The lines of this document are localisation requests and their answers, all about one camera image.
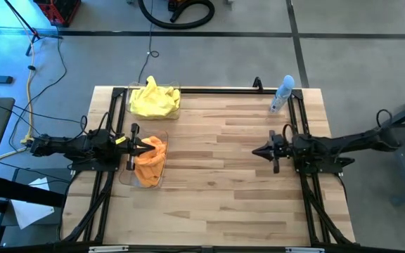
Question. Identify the red and black crate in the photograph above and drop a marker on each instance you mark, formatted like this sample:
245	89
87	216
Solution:
60	12

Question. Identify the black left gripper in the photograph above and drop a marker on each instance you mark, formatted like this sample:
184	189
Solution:
132	145

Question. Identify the black aluminium table frame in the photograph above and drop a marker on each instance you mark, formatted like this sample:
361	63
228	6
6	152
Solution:
223	91

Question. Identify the black clamp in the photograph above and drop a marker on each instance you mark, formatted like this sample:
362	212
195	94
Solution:
148	83
258	84

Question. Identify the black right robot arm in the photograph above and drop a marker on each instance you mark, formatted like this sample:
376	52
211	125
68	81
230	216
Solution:
346	144

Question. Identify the white paper sheet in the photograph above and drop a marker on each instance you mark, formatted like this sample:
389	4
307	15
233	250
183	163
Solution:
30	211

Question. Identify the clear plastic basket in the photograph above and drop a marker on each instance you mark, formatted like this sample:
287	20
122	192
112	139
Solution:
127	179
131	105

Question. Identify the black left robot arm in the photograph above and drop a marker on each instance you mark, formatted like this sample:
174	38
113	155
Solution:
69	145

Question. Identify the white metal bracket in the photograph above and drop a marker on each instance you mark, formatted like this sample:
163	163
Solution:
304	250
107	248

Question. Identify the black tripod stand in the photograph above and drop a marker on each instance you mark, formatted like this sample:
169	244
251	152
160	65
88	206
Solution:
48	36

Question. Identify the blue spray bottle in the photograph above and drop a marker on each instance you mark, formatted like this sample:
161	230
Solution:
280	98

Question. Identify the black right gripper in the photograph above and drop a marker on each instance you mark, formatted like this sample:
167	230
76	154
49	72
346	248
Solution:
281	147

